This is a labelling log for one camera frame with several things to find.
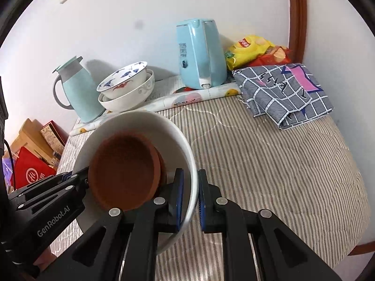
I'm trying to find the light blue electric kettle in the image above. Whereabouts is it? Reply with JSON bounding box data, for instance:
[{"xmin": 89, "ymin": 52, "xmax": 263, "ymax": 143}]
[{"xmin": 176, "ymin": 18, "xmax": 227, "ymax": 90}]

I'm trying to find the wooden door frame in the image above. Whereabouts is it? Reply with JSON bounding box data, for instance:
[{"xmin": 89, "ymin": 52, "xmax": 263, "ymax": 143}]
[{"xmin": 285, "ymin": 0, "xmax": 308, "ymax": 65}]

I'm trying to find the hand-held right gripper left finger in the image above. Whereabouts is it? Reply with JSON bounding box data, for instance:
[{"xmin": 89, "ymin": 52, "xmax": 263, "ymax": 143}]
[{"xmin": 35, "ymin": 167, "xmax": 185, "ymax": 281}]

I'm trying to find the plain white bowl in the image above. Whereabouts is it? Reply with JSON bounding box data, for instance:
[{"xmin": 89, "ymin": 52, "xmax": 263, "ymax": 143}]
[{"xmin": 72, "ymin": 110, "xmax": 197, "ymax": 255}]

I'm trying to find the person's left hand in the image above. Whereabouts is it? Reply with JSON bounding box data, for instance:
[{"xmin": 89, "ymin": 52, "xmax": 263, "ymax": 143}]
[{"xmin": 37, "ymin": 247, "xmax": 57, "ymax": 271}]

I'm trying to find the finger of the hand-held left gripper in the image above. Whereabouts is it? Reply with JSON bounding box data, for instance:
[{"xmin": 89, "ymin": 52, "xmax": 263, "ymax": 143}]
[
  {"xmin": 9, "ymin": 172, "xmax": 77, "ymax": 200},
  {"xmin": 15, "ymin": 167, "xmax": 90, "ymax": 211}
]

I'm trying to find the white bowl with grey scrolls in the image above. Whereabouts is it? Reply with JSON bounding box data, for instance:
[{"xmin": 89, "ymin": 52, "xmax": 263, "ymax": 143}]
[{"xmin": 98, "ymin": 70, "xmax": 155, "ymax": 112}]

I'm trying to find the red box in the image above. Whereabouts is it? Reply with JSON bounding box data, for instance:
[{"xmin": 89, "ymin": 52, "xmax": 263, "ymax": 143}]
[{"xmin": 13, "ymin": 147, "xmax": 57, "ymax": 189}]

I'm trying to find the grey checked cloth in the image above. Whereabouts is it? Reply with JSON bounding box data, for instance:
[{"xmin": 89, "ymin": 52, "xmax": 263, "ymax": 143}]
[{"xmin": 232, "ymin": 63, "xmax": 334, "ymax": 130}]

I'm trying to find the blue and red floral bowl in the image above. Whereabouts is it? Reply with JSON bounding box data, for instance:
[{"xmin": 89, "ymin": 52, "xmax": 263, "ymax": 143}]
[{"xmin": 97, "ymin": 61, "xmax": 148, "ymax": 100}]

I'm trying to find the fruit print plastic cloth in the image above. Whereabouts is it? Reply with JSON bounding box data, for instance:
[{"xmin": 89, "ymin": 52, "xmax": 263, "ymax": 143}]
[{"xmin": 69, "ymin": 74, "xmax": 242, "ymax": 137}]

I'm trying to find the red chip bag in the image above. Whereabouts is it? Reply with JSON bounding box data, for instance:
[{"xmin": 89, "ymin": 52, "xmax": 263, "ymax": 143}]
[{"xmin": 249, "ymin": 45, "xmax": 292, "ymax": 68}]

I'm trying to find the patterned brown box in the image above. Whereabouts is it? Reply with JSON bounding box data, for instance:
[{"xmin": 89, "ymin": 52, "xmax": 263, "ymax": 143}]
[{"xmin": 40, "ymin": 120, "xmax": 69, "ymax": 155}]

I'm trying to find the yellow chip bag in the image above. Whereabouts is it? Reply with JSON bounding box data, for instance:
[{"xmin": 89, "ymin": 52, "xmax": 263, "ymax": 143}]
[{"xmin": 225, "ymin": 35, "xmax": 276, "ymax": 71}]

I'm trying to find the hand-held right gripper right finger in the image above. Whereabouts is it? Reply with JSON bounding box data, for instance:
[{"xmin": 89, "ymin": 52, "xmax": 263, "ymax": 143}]
[{"xmin": 198, "ymin": 169, "xmax": 343, "ymax": 281}]

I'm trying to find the light blue thermos jug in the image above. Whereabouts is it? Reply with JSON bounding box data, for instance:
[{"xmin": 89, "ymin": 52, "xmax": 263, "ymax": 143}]
[{"xmin": 53, "ymin": 55, "xmax": 105, "ymax": 123}]

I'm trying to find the brown bowl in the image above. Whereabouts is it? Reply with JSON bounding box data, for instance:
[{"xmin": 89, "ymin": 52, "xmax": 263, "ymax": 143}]
[{"xmin": 88, "ymin": 132, "xmax": 166, "ymax": 211}]

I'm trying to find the cardboard box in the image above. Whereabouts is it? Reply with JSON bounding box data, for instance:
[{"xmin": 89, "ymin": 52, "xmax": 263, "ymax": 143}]
[{"xmin": 10, "ymin": 118, "xmax": 65, "ymax": 164}]

